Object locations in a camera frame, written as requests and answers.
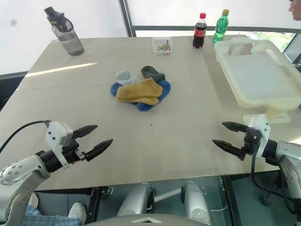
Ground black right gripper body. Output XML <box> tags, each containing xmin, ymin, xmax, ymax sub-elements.
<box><xmin>240</xmin><ymin>127</ymin><xmax>262</xmax><ymax>161</ymax></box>

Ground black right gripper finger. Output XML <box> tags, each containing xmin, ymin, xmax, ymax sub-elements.
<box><xmin>212</xmin><ymin>139</ymin><xmax>246</xmax><ymax>161</ymax></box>
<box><xmin>221</xmin><ymin>121</ymin><xmax>250</xmax><ymax>134</ymax></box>

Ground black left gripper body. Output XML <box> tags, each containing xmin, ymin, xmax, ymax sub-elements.
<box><xmin>61</xmin><ymin>138</ymin><xmax>87</xmax><ymax>164</ymax></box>

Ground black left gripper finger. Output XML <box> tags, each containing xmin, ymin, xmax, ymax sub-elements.
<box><xmin>72</xmin><ymin>125</ymin><xmax>98</xmax><ymax>141</ymax></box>
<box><xmin>84</xmin><ymin>138</ymin><xmax>114</xmax><ymax>162</ymax></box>

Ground white plastic basket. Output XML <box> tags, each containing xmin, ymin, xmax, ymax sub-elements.
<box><xmin>213</xmin><ymin>39</ymin><xmax>301</xmax><ymax>109</ymax></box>

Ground small clear box colourful bits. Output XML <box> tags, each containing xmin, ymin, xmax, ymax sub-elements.
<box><xmin>151</xmin><ymin>36</ymin><xmax>173</xmax><ymax>56</ymax></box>

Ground black table leg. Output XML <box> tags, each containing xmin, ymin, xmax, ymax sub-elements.
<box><xmin>222</xmin><ymin>175</ymin><xmax>243</xmax><ymax>226</ymax></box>
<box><xmin>87</xmin><ymin>186</ymin><xmax>102</xmax><ymax>224</ymax></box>

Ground white shoe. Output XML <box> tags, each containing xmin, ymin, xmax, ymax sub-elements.
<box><xmin>68</xmin><ymin>202</ymin><xmax>87</xmax><ymax>225</ymax></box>
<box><xmin>28</xmin><ymin>192</ymin><xmax>40</xmax><ymax>209</ymax></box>

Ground silver robot right leg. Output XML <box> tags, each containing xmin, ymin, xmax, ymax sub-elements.
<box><xmin>181</xmin><ymin>181</ymin><xmax>216</xmax><ymax>226</ymax></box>

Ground silver robot leg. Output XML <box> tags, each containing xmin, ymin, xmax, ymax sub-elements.
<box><xmin>181</xmin><ymin>181</ymin><xmax>216</xmax><ymax>226</ymax></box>
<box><xmin>116</xmin><ymin>182</ymin><xmax>156</xmax><ymax>218</ymax></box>

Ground silver robot left leg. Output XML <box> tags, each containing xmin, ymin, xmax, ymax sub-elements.
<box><xmin>116</xmin><ymin>182</ymin><xmax>156</xmax><ymax>218</ymax></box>

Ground pale blue white sock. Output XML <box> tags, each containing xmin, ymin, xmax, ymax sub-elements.
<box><xmin>114</xmin><ymin>68</ymin><xmax>142</xmax><ymax>86</ymax></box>

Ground yellow sock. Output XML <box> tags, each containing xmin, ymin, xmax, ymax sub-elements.
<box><xmin>115</xmin><ymin>78</ymin><xmax>163</xmax><ymax>105</ymax></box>

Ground blue plaid trousers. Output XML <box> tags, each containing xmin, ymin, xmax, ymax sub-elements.
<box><xmin>21</xmin><ymin>204</ymin><xmax>82</xmax><ymax>226</ymax></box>

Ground grey robot torso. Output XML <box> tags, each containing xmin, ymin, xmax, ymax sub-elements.
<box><xmin>83</xmin><ymin>213</ymin><xmax>189</xmax><ymax>226</ymax></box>

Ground dark green sock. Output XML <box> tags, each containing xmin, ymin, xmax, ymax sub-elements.
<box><xmin>140</xmin><ymin>65</ymin><xmax>166</xmax><ymax>82</ymax></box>

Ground grey translucent water bottle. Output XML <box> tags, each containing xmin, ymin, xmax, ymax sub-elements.
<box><xmin>43</xmin><ymin>6</ymin><xmax>85</xmax><ymax>57</ymax></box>

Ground green soda bottle yellow cap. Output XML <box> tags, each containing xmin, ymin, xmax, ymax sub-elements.
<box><xmin>212</xmin><ymin>9</ymin><xmax>230</xmax><ymax>44</ymax></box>

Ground cola bottle red cap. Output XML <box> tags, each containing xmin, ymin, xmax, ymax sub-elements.
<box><xmin>192</xmin><ymin>12</ymin><xmax>208</xmax><ymax>49</ymax></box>

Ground bystander's head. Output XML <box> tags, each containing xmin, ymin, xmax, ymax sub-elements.
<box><xmin>288</xmin><ymin>0</ymin><xmax>301</xmax><ymax>22</ymax></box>

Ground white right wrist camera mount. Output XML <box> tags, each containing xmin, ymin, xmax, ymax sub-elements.
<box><xmin>247</xmin><ymin>114</ymin><xmax>271</xmax><ymax>161</ymax></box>

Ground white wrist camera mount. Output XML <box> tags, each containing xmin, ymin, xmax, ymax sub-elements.
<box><xmin>45</xmin><ymin>121</ymin><xmax>74</xmax><ymax>170</ymax></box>
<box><xmin>247</xmin><ymin>114</ymin><xmax>271</xmax><ymax>161</ymax></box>

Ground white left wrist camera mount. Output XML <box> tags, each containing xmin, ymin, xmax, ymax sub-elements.
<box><xmin>45</xmin><ymin>121</ymin><xmax>74</xmax><ymax>170</ymax></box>

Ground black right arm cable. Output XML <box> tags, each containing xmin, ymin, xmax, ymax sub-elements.
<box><xmin>250</xmin><ymin>140</ymin><xmax>301</xmax><ymax>203</ymax></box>

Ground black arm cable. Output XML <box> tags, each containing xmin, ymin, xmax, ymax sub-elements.
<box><xmin>250</xmin><ymin>140</ymin><xmax>301</xmax><ymax>203</ymax></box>
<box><xmin>0</xmin><ymin>120</ymin><xmax>53</xmax><ymax>154</ymax></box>

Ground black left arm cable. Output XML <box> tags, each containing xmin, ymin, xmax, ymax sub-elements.
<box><xmin>0</xmin><ymin>120</ymin><xmax>53</xmax><ymax>154</ymax></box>

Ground white floor cable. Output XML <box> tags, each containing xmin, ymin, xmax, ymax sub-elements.
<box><xmin>210</xmin><ymin>203</ymin><xmax>228</xmax><ymax>213</ymax></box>

